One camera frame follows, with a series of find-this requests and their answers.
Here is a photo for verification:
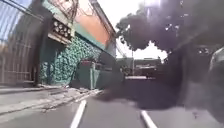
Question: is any green container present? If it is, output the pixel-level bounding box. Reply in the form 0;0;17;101
77;60;116;90

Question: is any vehicle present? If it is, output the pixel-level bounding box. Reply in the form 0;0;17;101
123;58;164;81

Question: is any green patterned building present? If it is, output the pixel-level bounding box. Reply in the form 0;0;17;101
31;0;118;88

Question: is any large dark tree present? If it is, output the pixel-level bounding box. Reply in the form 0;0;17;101
115;0;224;108

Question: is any metal bar fence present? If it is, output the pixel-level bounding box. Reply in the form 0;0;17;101
0;0;44;86

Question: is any dark car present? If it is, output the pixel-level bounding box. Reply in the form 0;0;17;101
206;46;224;125

